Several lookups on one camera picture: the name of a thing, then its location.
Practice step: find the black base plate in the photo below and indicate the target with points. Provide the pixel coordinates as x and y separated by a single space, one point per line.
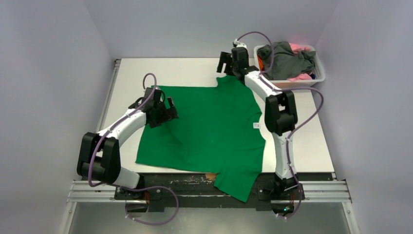
195 191

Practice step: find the orange t shirt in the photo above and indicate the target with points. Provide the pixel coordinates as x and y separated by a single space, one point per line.
261 66

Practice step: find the brown tape piece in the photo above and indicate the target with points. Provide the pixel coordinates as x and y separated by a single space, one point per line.
211 176

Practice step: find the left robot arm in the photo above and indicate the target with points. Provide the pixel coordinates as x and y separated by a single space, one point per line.
99 156

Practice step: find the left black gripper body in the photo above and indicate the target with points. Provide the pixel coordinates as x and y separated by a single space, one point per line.
160 114

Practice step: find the grey t shirt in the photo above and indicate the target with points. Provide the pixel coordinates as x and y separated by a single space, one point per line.
281 63

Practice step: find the left side aluminium rail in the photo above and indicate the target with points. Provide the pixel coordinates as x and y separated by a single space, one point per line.
101 121

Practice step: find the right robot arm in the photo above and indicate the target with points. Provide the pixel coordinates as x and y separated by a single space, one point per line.
280 113

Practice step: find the green t shirt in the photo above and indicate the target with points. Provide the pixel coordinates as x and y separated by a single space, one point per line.
214 133

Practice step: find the white laundry basket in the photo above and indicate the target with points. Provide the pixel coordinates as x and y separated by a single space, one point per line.
318 74

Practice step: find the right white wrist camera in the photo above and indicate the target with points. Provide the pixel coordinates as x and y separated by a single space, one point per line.
239 44

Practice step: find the aluminium frame rail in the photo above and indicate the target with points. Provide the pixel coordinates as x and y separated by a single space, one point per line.
337 192

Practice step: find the pink t shirt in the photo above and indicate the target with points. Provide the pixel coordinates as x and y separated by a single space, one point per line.
296 48

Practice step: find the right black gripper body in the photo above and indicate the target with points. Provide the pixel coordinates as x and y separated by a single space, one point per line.
226 61

